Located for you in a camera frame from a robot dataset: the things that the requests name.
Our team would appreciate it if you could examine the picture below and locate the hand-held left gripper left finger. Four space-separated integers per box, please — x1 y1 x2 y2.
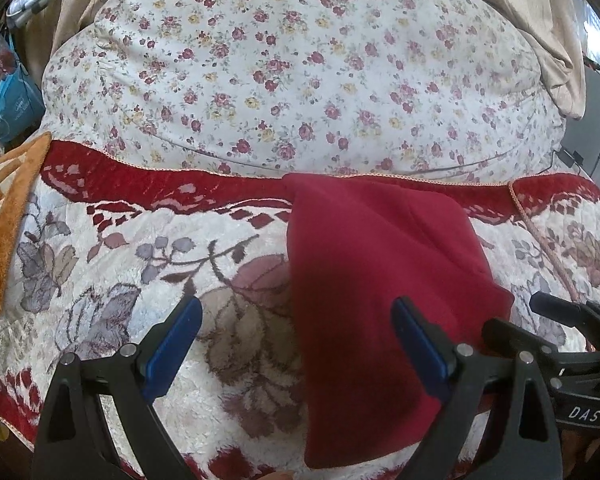
34 296 204 480

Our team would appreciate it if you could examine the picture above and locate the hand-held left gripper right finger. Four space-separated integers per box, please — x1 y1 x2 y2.
390 296 563 480

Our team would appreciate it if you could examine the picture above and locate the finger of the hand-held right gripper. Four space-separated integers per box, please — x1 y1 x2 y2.
481 317 563 363
529 291 600 348

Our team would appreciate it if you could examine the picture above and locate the red sweater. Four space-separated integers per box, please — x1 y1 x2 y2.
282 172 515 470

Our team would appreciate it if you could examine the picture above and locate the red and white floral blanket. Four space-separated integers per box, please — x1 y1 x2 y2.
0 140 600 480

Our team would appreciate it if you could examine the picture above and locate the black box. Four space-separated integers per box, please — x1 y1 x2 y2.
555 146 588 167

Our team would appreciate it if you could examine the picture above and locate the orange plush cloth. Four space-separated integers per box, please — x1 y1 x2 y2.
0 131 52 318

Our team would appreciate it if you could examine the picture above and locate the blue bag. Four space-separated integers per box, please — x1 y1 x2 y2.
0 67 46 143

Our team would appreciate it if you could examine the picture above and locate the beige cloth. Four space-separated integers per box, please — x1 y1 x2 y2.
442 0 588 120

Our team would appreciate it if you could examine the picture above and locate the floral white quilt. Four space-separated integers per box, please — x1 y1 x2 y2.
40 0 567 183

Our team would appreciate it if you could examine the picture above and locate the beige curtain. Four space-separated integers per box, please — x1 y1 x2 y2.
17 0 151 91

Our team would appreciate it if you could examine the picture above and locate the silver metal object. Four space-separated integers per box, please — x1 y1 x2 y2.
5 0 63 28

